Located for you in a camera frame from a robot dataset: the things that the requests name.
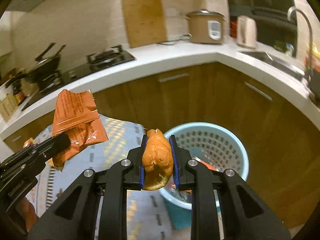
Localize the orange snack wrapper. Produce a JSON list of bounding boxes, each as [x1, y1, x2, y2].
[[48, 89, 108, 171]]

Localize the orange paper cup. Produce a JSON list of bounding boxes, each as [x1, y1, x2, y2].
[[193, 157, 218, 171]]

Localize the light blue perforated trash basket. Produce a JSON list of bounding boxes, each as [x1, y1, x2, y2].
[[160, 122, 249, 230]]

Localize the steel kitchen sink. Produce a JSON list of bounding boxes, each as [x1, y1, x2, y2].
[[240, 51, 305, 81]]

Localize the beige slotted basket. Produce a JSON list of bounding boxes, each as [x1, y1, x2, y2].
[[0, 93, 18, 122]]

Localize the black wok pan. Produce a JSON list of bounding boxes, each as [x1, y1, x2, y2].
[[5, 42, 66, 90]]

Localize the black gas stove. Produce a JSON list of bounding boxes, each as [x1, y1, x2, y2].
[[22, 45, 136, 111]]

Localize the beige rice cooker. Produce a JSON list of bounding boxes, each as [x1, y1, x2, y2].
[[185, 9, 224, 44]]

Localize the wooden cutting board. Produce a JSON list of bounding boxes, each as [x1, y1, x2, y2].
[[121, 0, 167, 48]]

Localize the white electric kettle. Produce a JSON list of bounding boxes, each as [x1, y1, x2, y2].
[[236, 15, 257, 49]]

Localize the chrome sink faucet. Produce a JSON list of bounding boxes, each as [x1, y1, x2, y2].
[[287, 6, 313, 74]]

